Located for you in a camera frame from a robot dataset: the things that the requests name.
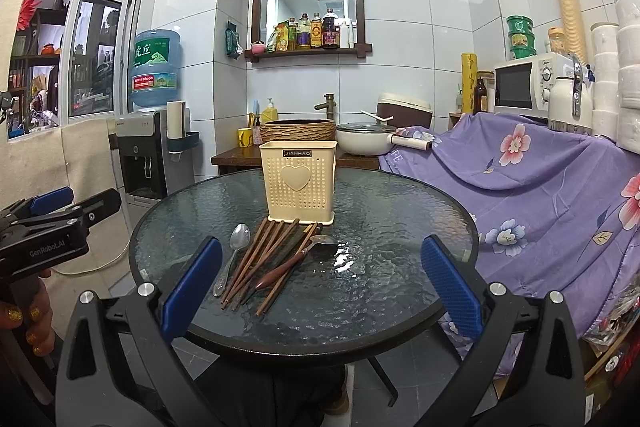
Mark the brass faucet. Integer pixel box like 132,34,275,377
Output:
314,93,336,120

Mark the paper cup tube holder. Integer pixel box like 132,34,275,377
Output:
166,101,200,155

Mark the dark glass bottle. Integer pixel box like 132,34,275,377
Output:
473,77,488,114

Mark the silver metal spoon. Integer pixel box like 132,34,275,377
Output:
213,223,252,298

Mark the yellow roll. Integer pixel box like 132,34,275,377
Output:
461,53,477,114

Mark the brown white rice cooker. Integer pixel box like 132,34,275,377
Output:
376,92,433,128

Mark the yellow soap bottle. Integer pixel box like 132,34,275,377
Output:
260,98,279,124

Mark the white microwave oven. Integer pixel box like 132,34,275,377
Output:
494,53,574,118

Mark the cream plastic utensil holder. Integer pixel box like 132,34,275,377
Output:
259,141,337,225

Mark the white thermos kettle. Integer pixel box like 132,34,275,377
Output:
548,55,593,135

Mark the woven basket sink basin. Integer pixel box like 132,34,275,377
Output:
259,119,335,143

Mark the yellow mug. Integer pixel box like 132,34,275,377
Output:
236,127,254,148

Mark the wooden counter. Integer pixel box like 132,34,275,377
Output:
210,146,380,174

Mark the water dispenser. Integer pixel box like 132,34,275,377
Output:
115,108,194,227

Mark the window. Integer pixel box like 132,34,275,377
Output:
3,0,139,139

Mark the beige curtain cloth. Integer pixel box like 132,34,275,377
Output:
0,0,134,338

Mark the left hand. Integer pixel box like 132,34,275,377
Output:
0,269,55,358

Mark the dark wooden-handled spoon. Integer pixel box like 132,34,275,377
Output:
254,234,338,291

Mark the green containers stack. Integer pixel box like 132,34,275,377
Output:
506,15,537,60

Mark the wooden wall shelf mirror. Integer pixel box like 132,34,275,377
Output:
244,0,372,63

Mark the green packet on wall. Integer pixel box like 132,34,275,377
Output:
224,20,244,60

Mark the white pan with lid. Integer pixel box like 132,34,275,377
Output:
335,122,434,157

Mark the round glass table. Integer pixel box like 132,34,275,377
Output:
129,168,480,363

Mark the purple floral cloth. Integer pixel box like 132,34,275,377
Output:
378,113,639,347

